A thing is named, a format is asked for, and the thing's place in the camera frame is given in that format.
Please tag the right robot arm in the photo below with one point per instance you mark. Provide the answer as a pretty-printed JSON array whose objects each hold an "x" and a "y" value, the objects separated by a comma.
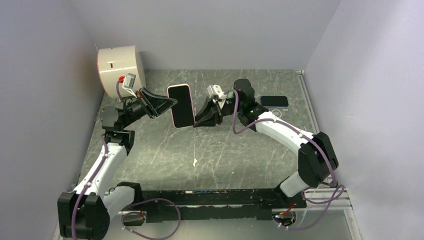
[{"x": 316, "y": 158}]

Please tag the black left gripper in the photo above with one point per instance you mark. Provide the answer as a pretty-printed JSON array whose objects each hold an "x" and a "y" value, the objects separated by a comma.
[{"x": 158, "y": 104}]

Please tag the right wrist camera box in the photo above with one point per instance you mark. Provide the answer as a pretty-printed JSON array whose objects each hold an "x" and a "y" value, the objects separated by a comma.
[{"x": 216, "y": 93}]

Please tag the blue phone black screen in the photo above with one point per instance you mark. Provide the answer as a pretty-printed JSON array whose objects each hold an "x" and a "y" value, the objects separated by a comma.
[{"x": 274, "y": 101}]

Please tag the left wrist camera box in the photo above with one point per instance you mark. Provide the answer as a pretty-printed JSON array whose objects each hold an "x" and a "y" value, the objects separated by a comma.
[{"x": 126, "y": 85}]

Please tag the cream round cylinder box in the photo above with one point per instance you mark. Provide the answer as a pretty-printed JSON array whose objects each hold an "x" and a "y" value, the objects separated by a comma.
[{"x": 115, "y": 62}]

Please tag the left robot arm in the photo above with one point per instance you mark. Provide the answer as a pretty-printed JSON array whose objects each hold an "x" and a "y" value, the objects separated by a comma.
[{"x": 86, "y": 211}]

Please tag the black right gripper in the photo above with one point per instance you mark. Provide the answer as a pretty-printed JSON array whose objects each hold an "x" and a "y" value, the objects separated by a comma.
[{"x": 211, "y": 120}]

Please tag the aluminium frame rail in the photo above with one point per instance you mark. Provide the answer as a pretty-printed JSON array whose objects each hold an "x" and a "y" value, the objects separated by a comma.
[{"x": 85, "y": 212}]

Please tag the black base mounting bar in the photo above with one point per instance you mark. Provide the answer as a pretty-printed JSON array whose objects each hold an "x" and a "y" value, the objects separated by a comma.
[{"x": 172, "y": 205}]

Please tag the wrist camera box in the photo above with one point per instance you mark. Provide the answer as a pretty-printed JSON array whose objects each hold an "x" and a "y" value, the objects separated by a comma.
[
  {"x": 216, "y": 93},
  {"x": 126, "y": 85}
]

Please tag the clear phone case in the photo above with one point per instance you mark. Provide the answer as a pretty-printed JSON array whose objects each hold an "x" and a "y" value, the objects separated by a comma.
[{"x": 279, "y": 112}]

